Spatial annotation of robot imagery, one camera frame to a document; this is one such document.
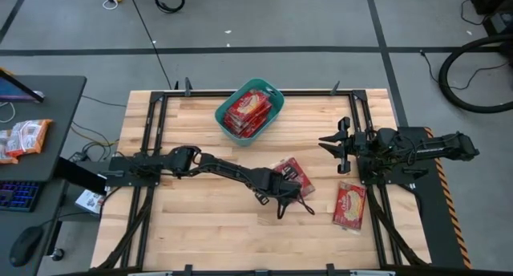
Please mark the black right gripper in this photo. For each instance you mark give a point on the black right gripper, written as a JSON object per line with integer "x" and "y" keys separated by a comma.
{"x": 354, "y": 147}

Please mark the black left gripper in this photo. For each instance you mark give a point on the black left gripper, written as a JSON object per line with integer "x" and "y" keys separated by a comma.
{"x": 276, "y": 183}

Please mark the red popcorn bag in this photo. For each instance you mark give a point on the red popcorn bag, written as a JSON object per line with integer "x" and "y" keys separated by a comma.
{"x": 305, "y": 183}
{"x": 349, "y": 205}
{"x": 249, "y": 129}
{"x": 248, "y": 103}
{"x": 246, "y": 135}
{"x": 252, "y": 121}

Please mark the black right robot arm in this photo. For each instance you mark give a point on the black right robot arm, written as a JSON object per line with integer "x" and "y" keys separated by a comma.
{"x": 437, "y": 147}

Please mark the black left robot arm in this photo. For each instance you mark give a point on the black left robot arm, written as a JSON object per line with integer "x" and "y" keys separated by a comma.
{"x": 224, "y": 169}

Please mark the black table clamp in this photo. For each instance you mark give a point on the black table clamp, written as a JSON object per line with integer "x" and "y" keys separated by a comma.
{"x": 330, "y": 270}
{"x": 187, "y": 87}
{"x": 188, "y": 270}
{"x": 334, "y": 89}

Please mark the teal plastic basket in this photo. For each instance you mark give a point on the teal plastic basket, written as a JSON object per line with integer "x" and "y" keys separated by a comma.
{"x": 254, "y": 85}

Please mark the black platform with hazard stripe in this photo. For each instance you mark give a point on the black platform with hazard stripe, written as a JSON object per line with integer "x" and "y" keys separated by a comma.
{"x": 437, "y": 212}

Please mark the white printed box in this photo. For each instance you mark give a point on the white printed box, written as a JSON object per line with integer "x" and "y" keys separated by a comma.
{"x": 90, "y": 201}

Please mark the black equipment case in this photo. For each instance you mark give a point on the black equipment case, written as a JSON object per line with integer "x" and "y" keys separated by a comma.
{"x": 501, "y": 11}

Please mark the black flat panel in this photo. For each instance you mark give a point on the black flat panel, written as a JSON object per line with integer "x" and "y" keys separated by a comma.
{"x": 80, "y": 175}

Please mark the black caster wheel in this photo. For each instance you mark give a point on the black caster wheel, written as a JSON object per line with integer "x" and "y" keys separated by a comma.
{"x": 58, "y": 254}

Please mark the black desk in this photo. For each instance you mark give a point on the black desk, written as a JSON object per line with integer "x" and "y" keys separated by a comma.
{"x": 60, "y": 107}

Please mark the black computer mouse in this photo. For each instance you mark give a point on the black computer mouse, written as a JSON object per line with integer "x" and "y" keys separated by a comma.
{"x": 25, "y": 246}

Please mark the orange snack bag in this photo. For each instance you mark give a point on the orange snack bag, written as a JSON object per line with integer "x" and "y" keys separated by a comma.
{"x": 28, "y": 137}
{"x": 6, "y": 147}

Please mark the black keyboard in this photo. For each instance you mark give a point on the black keyboard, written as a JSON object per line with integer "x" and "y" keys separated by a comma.
{"x": 18, "y": 196}

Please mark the tilted desk monitor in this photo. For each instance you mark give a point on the tilted desk monitor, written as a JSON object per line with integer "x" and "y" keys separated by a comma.
{"x": 12, "y": 90}

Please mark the black aluminium table frame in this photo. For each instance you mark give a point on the black aluminium table frame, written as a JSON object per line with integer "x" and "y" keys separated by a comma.
{"x": 312, "y": 93}

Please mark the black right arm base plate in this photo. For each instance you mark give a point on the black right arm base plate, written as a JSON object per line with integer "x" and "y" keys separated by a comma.
{"x": 417, "y": 173}

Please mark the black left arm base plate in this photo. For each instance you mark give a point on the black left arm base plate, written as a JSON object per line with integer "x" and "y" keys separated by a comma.
{"x": 116, "y": 175}

